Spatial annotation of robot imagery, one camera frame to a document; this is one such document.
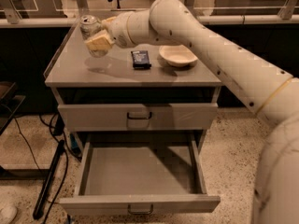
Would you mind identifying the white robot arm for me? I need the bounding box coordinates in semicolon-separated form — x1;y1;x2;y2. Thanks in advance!
85;0;299;224

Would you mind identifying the black side table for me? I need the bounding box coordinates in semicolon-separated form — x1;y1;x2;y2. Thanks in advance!
0;81;48;180

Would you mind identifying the closed upper grey drawer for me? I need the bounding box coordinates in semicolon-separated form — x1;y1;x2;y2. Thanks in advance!
58;103;218;132

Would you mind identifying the grey drawer cabinet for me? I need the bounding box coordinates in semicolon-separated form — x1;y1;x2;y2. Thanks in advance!
43;10;230;217

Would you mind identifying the white shoe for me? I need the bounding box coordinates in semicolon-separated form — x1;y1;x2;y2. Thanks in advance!
0;205;18;224

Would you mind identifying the open middle grey drawer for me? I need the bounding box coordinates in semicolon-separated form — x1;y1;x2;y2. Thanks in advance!
60;141;221;216

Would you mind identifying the black floor cable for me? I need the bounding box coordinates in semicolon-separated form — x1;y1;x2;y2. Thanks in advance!
12;112;70;224

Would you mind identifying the white paper bowl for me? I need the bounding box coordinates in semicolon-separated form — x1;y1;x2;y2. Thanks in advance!
159;45;198;67

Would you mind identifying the dark blue snack bar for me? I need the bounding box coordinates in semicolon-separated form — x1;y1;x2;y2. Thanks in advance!
131;50;151;69

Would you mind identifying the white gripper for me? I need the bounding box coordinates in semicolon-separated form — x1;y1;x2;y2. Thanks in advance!
84;12;135;51

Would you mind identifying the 7up soda can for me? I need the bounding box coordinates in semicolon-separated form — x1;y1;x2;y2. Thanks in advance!
80;15;107;58

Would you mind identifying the black floor stand bar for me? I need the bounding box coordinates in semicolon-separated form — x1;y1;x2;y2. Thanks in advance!
33;140;64;220

